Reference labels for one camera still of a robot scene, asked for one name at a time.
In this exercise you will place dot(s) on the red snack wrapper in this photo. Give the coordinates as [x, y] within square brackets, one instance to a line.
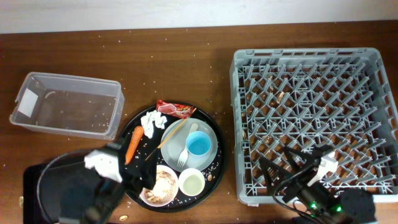
[174, 109]

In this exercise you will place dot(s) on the black rectangular tray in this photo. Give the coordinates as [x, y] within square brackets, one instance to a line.
[31, 193]

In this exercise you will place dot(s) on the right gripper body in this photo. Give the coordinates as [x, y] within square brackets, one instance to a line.
[298, 184]

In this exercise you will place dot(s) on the clear plastic bin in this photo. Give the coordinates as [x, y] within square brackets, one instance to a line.
[69, 105]

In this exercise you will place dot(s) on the blue plastic cup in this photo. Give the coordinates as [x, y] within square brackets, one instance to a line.
[199, 143]

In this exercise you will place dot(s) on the round black tray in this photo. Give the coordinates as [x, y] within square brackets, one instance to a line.
[212, 165]

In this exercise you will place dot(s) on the white bowl with food scraps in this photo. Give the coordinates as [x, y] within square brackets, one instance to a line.
[164, 190]

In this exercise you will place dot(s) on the small white cup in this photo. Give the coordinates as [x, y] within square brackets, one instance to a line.
[191, 182]

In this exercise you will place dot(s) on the grey plate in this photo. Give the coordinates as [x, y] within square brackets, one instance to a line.
[175, 145]

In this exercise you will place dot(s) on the wooden chopstick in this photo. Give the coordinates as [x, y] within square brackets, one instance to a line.
[167, 138]

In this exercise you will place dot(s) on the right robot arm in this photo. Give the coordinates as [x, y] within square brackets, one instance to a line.
[349, 206]

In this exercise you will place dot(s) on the nut on table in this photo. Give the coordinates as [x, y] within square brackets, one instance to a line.
[123, 218]

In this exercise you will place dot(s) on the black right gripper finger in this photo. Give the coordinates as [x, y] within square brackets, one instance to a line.
[272, 173]
[292, 155]

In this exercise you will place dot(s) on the crumpled white tissue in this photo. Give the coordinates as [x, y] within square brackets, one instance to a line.
[152, 120]

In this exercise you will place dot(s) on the orange carrot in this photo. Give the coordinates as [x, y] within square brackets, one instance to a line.
[137, 134]

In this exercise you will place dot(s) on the white plastic fork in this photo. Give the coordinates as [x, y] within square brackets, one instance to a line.
[184, 154]

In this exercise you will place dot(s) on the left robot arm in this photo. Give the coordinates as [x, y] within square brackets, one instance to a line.
[93, 193]

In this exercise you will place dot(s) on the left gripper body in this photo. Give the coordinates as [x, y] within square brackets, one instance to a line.
[135, 184]

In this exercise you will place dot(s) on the grey plastic dishwasher rack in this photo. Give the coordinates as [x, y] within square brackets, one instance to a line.
[301, 98]

